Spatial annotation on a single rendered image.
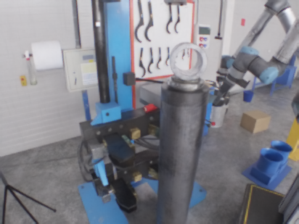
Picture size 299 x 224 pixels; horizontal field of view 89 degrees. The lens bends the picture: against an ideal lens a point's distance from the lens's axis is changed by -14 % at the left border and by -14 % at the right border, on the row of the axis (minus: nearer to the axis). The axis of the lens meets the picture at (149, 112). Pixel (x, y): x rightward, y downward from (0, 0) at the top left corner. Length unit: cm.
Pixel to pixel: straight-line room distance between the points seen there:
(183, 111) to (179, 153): 21
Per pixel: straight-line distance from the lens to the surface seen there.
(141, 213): 184
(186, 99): 69
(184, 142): 78
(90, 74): 180
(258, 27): 155
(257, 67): 94
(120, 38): 142
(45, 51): 171
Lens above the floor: 168
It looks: 25 degrees down
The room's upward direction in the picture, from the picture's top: straight up
